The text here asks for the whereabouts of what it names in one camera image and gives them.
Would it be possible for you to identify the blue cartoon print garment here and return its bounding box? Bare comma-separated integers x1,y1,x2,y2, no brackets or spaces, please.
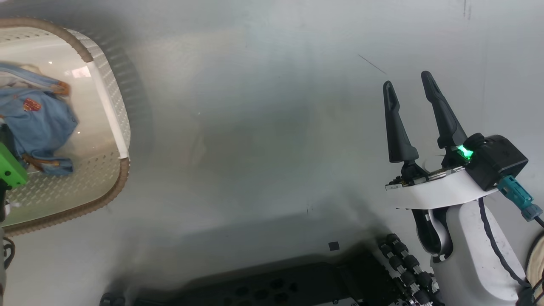
0,63,79,177

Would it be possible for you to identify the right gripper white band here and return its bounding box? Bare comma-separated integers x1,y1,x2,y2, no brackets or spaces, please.
382,71,499,263

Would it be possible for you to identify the black sleeved arm cable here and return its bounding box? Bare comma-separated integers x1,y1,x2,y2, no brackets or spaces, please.
478,198,533,295

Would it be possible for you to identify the cream laundry basket brown rim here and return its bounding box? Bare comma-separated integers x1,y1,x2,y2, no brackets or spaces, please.
0,17,131,236

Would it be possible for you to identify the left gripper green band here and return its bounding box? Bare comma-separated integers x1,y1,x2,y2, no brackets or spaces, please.
0,142,28,190

